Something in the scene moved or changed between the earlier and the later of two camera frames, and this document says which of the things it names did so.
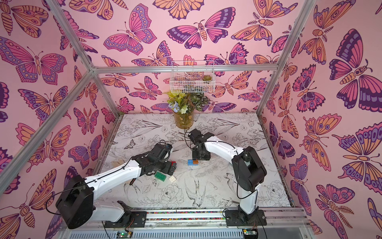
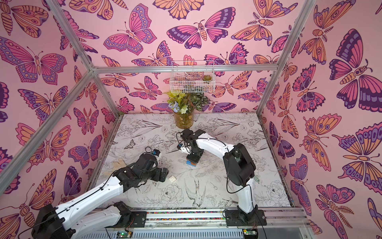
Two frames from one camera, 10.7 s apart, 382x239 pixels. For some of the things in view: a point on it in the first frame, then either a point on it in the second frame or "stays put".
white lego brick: (172, 179) stays put
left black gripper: (168, 168) → (158, 177)
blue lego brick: (190, 162) stays put
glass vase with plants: (183, 105) stays put
